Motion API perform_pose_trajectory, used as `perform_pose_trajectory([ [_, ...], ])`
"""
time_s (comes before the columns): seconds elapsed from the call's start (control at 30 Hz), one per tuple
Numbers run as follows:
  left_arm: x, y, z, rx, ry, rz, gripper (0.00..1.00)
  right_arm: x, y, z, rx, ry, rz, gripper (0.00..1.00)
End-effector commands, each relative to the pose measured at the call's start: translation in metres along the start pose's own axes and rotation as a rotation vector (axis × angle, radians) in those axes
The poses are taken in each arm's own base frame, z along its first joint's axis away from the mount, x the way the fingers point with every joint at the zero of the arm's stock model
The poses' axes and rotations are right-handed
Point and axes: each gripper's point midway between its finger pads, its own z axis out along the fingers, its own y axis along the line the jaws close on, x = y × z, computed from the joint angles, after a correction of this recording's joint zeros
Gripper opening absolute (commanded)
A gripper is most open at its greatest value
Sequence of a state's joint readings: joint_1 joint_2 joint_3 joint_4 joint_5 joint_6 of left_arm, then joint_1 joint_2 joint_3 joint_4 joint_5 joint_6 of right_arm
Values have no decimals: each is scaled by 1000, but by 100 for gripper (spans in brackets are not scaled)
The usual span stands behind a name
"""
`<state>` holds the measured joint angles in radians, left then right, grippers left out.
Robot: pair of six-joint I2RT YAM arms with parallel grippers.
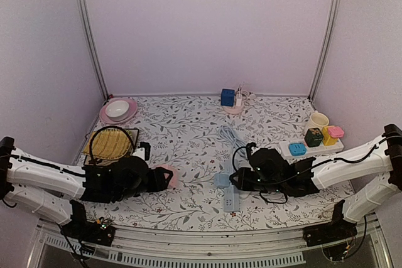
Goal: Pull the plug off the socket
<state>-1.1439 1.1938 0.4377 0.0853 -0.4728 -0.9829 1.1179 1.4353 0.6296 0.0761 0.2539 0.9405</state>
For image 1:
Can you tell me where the light blue power strip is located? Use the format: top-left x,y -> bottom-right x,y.
216,161 -> 241,212

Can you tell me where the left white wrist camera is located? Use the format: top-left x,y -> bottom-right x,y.
132,142 -> 151,161

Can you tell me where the pink plug adapter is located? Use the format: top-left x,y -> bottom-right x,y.
327,126 -> 345,139

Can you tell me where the pink plate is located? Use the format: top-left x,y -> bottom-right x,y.
99,98 -> 138,125

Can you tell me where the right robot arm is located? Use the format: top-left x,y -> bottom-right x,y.
229,124 -> 401,240

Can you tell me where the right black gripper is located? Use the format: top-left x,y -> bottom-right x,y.
231,166 -> 285,193

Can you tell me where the cyan plug adapter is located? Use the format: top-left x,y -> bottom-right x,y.
288,142 -> 307,157

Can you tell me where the yellow woven basket tray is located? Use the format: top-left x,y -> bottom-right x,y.
92,129 -> 133,160

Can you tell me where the white charger with cable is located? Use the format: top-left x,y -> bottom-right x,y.
234,82 -> 256,107

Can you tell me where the light blue coiled cable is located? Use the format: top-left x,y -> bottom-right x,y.
217,124 -> 252,168

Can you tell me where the cream ceramic mug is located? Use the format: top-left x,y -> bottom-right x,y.
303,111 -> 330,134

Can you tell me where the light blue charger plug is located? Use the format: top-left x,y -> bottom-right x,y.
214,173 -> 232,188

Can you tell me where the white long power strip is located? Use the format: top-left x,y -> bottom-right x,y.
278,140 -> 344,159

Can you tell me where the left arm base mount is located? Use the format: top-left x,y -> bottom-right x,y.
61,200 -> 116,247

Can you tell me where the black framed mat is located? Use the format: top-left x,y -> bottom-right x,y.
82,128 -> 139,166

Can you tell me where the white bowl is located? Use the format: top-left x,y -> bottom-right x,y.
105,100 -> 129,121

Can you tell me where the yellow cube socket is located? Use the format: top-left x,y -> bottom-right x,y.
322,126 -> 339,146

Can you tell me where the dark green cube socket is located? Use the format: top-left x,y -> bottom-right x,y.
304,127 -> 323,147

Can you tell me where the pink cube socket adapter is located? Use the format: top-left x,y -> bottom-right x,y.
160,164 -> 180,190

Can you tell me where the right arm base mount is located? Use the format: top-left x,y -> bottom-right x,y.
303,200 -> 357,247

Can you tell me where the dark blue cube socket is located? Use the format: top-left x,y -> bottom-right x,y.
220,88 -> 236,107

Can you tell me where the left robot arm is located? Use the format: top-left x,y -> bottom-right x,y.
1,136 -> 174,239

